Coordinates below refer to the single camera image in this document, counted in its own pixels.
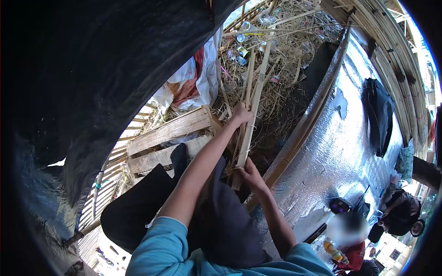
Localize person's right hand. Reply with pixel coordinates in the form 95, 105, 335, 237
238, 157, 272, 198

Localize person's left hand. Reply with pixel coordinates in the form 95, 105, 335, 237
230, 102, 255, 127

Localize person's right fingers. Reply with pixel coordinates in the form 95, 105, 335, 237
238, 157, 254, 181

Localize person's left fingers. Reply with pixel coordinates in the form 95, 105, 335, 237
242, 103, 255, 122

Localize bundle of bamboo strips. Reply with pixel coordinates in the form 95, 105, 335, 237
226, 30, 277, 191

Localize white plastic sack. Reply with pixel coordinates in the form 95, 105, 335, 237
152, 27, 224, 115

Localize person's legs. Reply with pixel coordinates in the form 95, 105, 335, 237
100, 143, 274, 270

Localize pile of straw and litter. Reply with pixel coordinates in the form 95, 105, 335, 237
207, 0, 346, 145

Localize long bamboo pole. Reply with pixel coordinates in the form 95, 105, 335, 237
247, 25, 353, 212

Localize wooden slat crate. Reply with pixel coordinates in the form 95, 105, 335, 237
126, 105, 225, 177

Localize silver foil mat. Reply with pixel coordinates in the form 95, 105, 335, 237
249, 30, 405, 264

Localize small black device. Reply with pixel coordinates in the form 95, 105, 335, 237
328, 197, 353, 215

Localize person's body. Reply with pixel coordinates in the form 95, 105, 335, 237
125, 216, 335, 276

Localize yellow bottle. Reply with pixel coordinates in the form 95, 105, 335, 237
323, 240, 346, 263

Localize black garment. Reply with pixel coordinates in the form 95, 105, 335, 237
361, 78, 396, 158

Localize bamboo slat floor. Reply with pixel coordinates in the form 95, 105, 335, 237
77, 103, 157, 268

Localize black tarp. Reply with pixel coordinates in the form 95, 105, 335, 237
10, 0, 242, 276

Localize light blue cushion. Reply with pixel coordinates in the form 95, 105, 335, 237
395, 144, 415, 184

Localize bamboo slat wall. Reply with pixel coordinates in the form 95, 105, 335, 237
320, 0, 429, 160

